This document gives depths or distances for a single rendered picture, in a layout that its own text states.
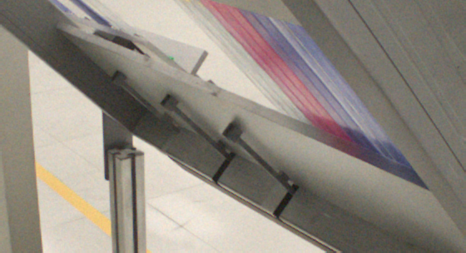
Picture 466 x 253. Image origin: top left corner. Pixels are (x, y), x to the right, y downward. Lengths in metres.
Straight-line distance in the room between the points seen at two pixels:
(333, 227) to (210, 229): 1.48
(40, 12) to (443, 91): 0.70
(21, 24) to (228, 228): 1.43
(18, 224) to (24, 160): 0.11
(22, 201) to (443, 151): 1.01
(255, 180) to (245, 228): 1.39
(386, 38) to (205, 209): 2.11
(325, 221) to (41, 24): 0.42
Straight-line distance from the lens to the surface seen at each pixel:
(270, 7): 0.40
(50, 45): 0.96
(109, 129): 1.10
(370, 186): 0.62
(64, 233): 2.25
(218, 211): 2.35
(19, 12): 0.93
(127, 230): 1.13
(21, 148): 1.23
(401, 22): 0.27
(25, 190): 1.26
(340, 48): 0.26
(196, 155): 0.94
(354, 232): 0.77
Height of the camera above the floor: 1.06
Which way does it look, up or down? 21 degrees down
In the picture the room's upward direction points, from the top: 1 degrees clockwise
